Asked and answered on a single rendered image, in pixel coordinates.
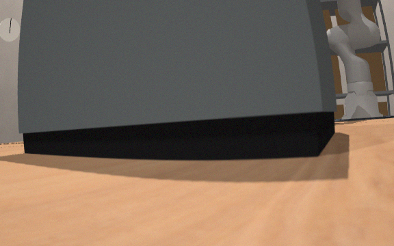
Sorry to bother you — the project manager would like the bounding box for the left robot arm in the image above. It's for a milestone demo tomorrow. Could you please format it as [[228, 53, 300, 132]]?
[[327, 0, 383, 120]]

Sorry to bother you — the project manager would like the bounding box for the grey cabinet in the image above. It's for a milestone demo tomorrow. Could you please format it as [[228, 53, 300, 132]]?
[[18, 0, 337, 161]]

